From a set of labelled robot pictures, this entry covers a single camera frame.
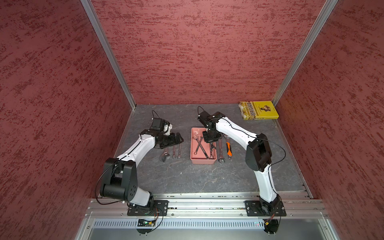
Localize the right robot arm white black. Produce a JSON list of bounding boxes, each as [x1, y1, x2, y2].
[[198, 112, 282, 216]]

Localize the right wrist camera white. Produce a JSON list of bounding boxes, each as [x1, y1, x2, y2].
[[198, 111, 226, 130]]

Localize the right aluminium corner post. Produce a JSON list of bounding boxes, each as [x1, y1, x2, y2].
[[272, 0, 338, 106]]

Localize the pink plastic storage box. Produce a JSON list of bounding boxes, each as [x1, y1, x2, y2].
[[190, 127, 218, 165]]

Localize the yellow cardboard box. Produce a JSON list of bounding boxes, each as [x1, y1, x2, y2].
[[239, 101, 279, 120]]

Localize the small combination wrench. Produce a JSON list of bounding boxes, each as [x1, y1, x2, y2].
[[194, 137, 209, 159]]

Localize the right controller board with wires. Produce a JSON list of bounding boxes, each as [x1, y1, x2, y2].
[[264, 215, 281, 235]]

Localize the orange handled adjustable wrench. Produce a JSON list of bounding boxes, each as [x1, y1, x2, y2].
[[225, 135, 233, 160]]

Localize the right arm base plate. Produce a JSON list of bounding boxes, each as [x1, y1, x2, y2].
[[244, 201, 287, 217]]

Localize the long silver combination wrench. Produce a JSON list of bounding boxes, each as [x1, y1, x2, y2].
[[218, 139, 225, 163]]

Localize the left controller board with wires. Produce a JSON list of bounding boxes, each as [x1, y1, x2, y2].
[[136, 208, 165, 235]]

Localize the small end wrench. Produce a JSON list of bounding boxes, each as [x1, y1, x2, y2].
[[177, 144, 182, 159]]

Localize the controller board with wires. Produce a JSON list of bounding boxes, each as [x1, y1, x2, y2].
[[264, 215, 281, 235], [136, 208, 165, 235]]

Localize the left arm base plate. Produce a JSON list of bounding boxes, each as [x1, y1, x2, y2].
[[127, 200, 169, 217]]

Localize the left aluminium corner post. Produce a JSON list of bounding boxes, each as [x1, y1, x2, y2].
[[81, 0, 137, 111]]

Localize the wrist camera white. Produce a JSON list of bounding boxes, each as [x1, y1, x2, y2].
[[198, 111, 226, 130], [150, 118, 173, 136]]

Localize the aluminium corner post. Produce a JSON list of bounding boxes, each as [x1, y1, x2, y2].
[[272, 0, 338, 106], [81, 0, 137, 111]]

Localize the aluminium front rail frame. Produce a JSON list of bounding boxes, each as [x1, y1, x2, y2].
[[75, 191, 339, 240]]

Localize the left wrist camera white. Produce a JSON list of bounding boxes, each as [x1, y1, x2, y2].
[[150, 118, 173, 136]]

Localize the silver combination wrench 13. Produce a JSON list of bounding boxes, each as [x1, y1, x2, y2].
[[172, 145, 176, 159]]

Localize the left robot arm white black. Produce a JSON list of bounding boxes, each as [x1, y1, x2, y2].
[[96, 130, 184, 208]]

